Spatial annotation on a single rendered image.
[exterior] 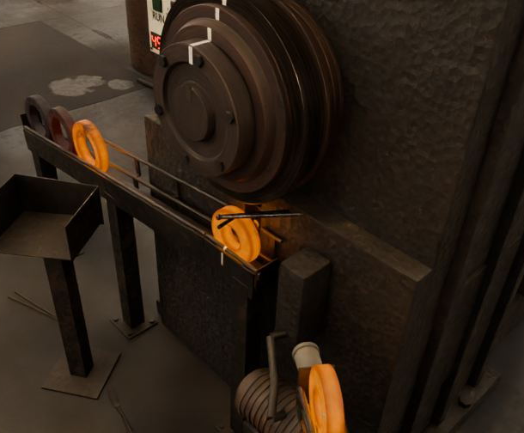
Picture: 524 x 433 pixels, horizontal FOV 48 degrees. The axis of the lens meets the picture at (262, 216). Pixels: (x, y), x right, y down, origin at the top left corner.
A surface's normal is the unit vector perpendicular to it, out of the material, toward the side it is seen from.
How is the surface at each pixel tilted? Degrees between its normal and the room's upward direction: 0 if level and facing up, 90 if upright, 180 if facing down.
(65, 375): 0
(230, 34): 32
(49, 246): 5
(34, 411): 0
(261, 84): 59
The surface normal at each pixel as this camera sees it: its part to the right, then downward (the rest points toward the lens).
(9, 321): 0.04, -0.81
